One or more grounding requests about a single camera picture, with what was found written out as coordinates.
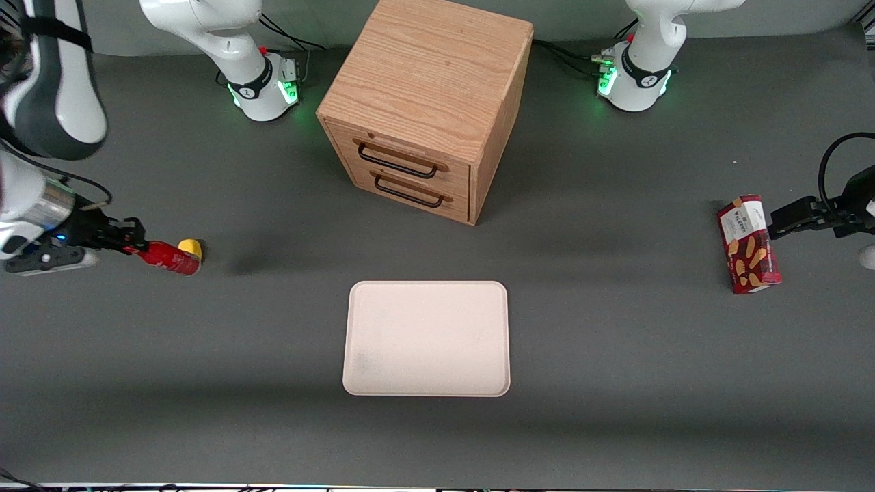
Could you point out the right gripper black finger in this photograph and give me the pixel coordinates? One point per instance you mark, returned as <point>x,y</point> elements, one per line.
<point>135,247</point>
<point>130,227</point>

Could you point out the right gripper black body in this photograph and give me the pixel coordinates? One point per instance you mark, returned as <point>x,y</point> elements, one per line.
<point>87,228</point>

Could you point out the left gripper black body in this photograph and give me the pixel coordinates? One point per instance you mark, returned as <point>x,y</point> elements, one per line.
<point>850,202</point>

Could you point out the red coke bottle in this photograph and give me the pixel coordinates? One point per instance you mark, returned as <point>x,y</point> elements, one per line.
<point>171,258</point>

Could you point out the wooden drawer cabinet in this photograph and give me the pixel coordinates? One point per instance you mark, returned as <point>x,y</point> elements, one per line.
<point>431,68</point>

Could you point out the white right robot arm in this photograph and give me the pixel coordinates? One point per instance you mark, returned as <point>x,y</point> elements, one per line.
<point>68,89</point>

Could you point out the small yellow toy fruit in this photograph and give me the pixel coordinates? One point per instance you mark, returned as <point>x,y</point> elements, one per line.
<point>192,246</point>

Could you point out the red shortbread biscuit box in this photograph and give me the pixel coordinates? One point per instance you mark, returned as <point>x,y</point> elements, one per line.
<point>748,253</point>

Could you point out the wooden drawer front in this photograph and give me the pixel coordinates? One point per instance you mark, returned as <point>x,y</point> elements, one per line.
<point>459,208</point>
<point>459,176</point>

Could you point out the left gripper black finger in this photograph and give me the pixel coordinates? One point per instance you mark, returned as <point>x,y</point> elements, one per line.
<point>817,210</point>
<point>786,224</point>

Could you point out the beige rectangular tray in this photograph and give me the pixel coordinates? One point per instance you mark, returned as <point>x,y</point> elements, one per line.
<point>424,338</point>

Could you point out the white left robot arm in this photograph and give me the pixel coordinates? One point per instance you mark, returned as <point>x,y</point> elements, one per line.
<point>649,41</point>

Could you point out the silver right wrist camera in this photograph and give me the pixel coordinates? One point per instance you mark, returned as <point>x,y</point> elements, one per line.
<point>48,260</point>

